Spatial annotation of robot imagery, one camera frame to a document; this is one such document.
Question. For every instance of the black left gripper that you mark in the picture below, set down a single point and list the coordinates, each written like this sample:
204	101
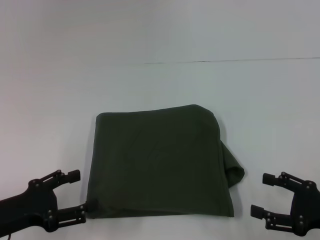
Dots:
27	207

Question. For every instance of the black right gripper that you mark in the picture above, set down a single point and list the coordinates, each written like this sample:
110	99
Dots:
306	210

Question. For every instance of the dark green FREE! t-shirt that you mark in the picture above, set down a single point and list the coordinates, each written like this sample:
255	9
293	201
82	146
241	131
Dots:
160	162

